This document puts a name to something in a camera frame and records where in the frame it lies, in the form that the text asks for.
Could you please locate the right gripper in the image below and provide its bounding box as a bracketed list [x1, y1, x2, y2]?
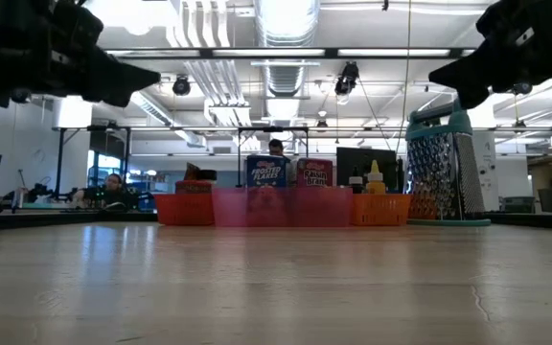
[427, 0, 552, 110]

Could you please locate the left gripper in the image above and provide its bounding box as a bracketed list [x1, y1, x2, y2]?
[0, 0, 162, 109]

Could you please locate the yellow squeeze bottle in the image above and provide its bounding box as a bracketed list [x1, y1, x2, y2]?
[366, 159, 387, 196]

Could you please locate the large black dropper bottle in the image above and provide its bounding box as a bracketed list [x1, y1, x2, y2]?
[348, 166, 364, 195]

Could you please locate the Frosted Flakes cereal box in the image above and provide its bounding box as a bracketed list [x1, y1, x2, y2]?
[245, 154, 290, 215]

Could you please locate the Raisin Bran cereal box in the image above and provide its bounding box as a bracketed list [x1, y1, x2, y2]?
[296, 157, 334, 189]

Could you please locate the steel box grater teal trim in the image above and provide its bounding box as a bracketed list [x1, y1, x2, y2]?
[403, 98, 492, 227]

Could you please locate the small red plastic basket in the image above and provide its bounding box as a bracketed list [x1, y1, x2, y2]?
[153, 193, 216, 226]

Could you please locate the black background monitor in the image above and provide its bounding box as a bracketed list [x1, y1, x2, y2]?
[335, 147, 400, 193]

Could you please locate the small orange plastic basket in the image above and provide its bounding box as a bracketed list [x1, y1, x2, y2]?
[350, 193, 412, 227]

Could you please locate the pink plastic tray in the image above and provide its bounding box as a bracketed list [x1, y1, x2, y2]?
[211, 186, 354, 228]

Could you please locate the thin hanging cord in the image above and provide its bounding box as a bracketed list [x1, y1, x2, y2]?
[397, 0, 412, 140]

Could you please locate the black background frame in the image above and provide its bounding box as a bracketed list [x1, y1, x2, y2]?
[54, 125, 311, 202]

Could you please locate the black aluminium rig frame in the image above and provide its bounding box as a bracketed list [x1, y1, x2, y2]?
[0, 46, 552, 232]

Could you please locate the silver ventilation duct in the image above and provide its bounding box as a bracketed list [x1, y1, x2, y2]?
[255, 0, 321, 100]

